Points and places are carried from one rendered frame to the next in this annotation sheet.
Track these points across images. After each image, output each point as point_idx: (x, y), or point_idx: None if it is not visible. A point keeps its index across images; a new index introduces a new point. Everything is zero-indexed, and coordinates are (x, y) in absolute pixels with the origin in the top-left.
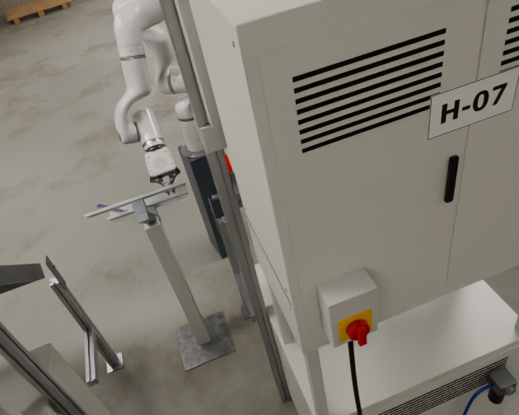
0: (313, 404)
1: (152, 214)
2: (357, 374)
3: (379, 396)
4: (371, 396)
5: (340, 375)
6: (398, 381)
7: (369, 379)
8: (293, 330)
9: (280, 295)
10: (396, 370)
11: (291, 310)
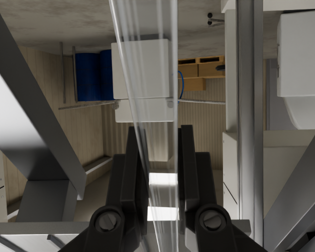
0: (229, 7)
1: (7, 69)
2: (286, 1)
3: (284, 9)
4: (278, 8)
5: (271, 0)
6: (309, 6)
7: (291, 3)
8: (224, 144)
9: (228, 166)
10: None
11: (223, 174)
